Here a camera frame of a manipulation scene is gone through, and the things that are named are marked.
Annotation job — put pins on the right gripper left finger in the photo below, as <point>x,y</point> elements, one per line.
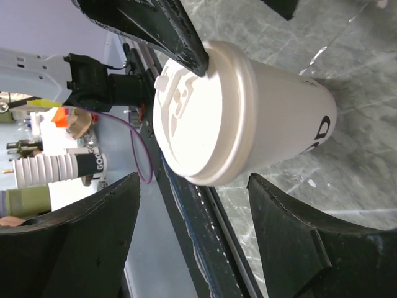
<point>77,251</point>

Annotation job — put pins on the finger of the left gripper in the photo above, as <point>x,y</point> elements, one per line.
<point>162,25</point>
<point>284,8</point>

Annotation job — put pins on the white plastic lid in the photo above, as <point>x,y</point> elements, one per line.
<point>205,126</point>

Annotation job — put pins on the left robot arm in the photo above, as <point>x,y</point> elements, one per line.
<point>72,80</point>

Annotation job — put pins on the white paper cup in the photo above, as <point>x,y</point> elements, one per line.
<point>295,114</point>

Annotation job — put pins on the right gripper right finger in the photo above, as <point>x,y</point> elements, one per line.
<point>308,253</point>

